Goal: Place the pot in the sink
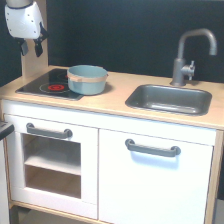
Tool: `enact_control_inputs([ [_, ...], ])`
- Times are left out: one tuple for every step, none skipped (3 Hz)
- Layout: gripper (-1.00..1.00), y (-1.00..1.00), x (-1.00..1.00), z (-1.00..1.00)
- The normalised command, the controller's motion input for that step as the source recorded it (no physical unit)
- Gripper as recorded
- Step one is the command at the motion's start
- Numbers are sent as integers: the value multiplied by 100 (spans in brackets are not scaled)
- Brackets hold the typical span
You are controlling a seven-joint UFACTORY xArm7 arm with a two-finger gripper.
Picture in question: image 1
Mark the dark object at left edge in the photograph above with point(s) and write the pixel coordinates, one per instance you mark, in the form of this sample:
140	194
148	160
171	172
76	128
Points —
5	129

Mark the white oven door with window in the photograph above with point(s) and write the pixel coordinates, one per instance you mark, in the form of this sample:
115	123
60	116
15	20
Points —
57	174

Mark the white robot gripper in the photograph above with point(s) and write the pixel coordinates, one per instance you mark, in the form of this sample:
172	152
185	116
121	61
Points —
24	20

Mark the teal pot with wooden band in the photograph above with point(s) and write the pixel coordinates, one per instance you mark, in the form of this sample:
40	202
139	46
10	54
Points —
87	79

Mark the black induction hob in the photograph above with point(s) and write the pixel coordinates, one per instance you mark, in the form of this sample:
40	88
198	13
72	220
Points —
51	84

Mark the grey metal sink basin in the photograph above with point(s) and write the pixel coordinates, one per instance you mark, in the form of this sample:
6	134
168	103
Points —
170	99

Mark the grey oven door handle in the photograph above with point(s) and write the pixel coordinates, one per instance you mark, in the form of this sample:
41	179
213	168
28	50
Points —
67	133

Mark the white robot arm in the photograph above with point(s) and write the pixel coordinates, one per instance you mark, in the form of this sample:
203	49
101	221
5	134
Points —
24	21

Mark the grey cupboard door handle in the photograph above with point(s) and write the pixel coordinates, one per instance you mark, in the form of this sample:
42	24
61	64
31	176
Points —
172	152

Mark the wooden play kitchen frame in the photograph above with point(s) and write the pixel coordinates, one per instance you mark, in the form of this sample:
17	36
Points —
111	105

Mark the white cupboard door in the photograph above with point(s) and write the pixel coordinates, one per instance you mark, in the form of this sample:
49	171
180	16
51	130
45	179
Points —
139	188

